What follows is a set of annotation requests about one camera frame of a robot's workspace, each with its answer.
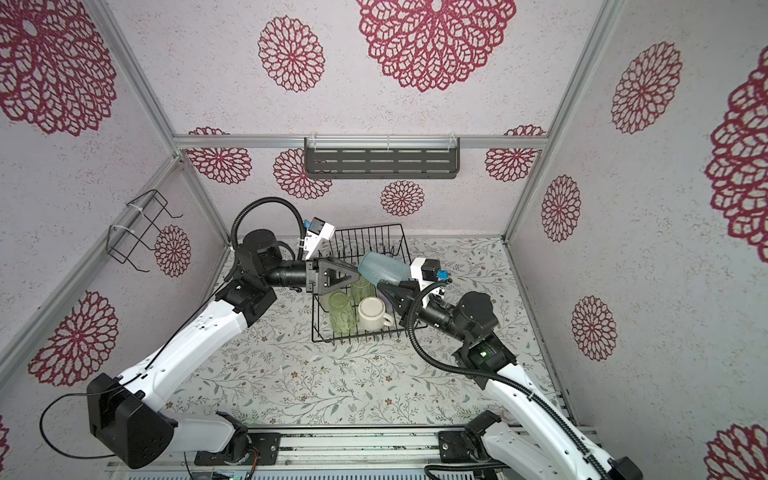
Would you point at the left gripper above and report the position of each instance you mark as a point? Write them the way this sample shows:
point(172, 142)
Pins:
point(317, 275)

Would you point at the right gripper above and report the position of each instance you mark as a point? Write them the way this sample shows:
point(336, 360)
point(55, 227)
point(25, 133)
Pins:
point(406, 298)

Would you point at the red and white mug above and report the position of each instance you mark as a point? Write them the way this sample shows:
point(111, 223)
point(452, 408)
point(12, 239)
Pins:
point(373, 316)

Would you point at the teal plastic cup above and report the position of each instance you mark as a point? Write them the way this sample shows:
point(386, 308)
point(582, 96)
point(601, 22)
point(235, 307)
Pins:
point(378, 268)

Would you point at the green glass mug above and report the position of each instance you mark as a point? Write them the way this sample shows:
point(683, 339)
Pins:
point(362, 289)

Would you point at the light green glass cup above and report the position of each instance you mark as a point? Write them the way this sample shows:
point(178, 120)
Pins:
point(342, 314)

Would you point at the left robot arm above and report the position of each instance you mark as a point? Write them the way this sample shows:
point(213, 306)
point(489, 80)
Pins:
point(127, 413)

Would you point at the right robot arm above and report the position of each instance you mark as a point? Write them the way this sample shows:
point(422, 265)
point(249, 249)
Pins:
point(554, 447)

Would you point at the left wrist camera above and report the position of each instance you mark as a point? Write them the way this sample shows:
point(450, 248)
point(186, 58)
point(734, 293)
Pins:
point(316, 231)

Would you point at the black wire dish rack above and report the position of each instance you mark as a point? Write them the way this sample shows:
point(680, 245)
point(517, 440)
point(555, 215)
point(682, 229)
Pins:
point(350, 245)

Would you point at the grey wall shelf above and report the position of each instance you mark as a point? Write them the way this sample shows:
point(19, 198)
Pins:
point(386, 159)

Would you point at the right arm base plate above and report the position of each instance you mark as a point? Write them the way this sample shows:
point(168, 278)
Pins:
point(457, 447)

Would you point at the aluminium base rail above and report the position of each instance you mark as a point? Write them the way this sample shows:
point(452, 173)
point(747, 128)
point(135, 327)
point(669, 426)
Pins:
point(318, 453)

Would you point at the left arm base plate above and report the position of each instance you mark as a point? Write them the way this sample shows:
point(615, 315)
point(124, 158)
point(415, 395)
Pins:
point(261, 448)

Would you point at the black wire wall holder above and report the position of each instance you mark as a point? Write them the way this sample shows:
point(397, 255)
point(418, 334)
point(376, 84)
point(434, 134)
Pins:
point(145, 211)

